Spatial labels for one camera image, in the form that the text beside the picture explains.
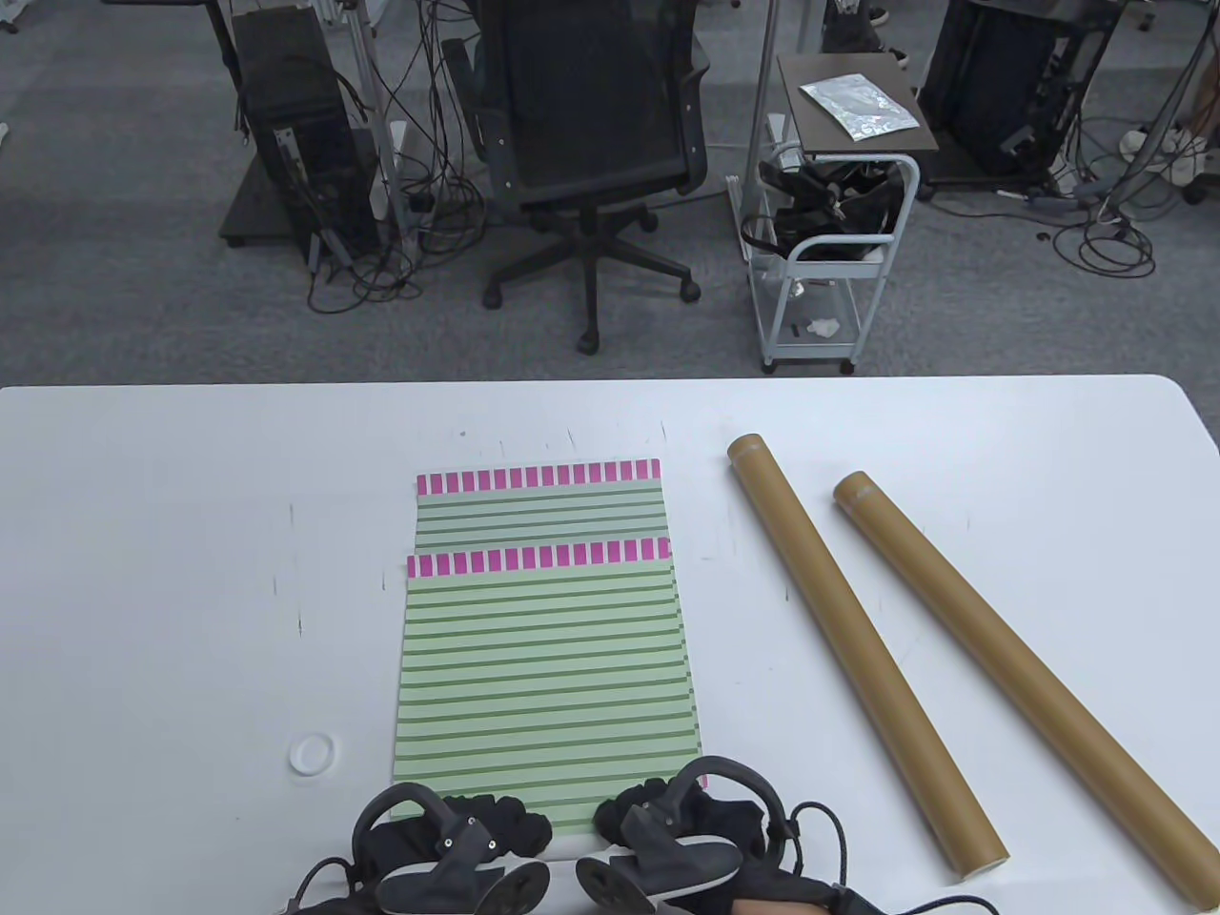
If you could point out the person's left hand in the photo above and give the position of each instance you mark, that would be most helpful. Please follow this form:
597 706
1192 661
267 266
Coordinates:
515 824

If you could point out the person's right hand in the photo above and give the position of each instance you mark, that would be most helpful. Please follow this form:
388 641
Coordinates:
724 820

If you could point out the green striped mouse pad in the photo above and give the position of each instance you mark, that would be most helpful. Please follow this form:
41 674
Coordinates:
543 667
538 515

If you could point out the brown cardboard mailing tube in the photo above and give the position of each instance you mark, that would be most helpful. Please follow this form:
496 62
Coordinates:
1015 667
869 667

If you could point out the white plastic tube cap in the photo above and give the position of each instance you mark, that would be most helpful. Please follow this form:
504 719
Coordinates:
313 753

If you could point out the person's right forearm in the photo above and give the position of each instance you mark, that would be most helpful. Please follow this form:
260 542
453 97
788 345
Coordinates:
772 907

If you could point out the grey hand tracking controller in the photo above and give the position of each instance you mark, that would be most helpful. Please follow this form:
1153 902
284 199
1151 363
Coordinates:
667 867
457 877

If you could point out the crumpled white paper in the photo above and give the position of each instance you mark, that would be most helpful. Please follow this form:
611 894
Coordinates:
824 329

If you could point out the white metal utility cart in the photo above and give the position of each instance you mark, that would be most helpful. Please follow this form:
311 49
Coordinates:
839 270

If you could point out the silver foil bag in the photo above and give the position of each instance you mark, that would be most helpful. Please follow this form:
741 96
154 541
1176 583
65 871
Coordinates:
858 105

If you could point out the black mesh office chair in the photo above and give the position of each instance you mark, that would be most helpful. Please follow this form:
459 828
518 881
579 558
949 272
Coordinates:
591 95

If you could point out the grey metal pole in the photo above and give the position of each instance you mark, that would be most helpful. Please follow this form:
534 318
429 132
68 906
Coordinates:
762 76

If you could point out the black computer tower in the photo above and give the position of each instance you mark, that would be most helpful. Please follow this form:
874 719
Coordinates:
295 86

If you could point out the black equipment cabinet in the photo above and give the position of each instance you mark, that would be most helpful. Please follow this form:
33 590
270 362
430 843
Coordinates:
991 86

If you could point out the aluminium frame post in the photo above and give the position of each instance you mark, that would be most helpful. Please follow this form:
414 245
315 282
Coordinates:
367 76

